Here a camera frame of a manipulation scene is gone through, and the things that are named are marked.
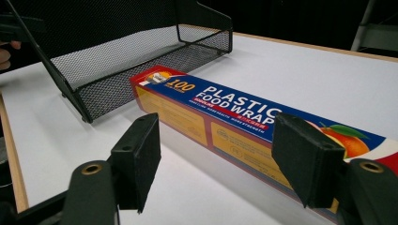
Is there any dark curtain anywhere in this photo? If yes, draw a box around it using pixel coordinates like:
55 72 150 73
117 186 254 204
198 0 398 51

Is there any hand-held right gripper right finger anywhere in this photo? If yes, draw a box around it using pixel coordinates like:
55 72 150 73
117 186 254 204
270 112 347 210

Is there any black mesh tray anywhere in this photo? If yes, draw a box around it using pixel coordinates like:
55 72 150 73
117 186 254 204
3 0 235 125

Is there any blue plastic wrap box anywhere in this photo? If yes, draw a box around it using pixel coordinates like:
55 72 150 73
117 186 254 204
129 64 398 224

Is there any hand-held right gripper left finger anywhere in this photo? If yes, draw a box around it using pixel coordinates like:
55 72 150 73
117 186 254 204
110 112 162 215

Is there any grey metal stand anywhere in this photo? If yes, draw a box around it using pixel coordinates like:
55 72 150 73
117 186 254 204
349 0 398 58

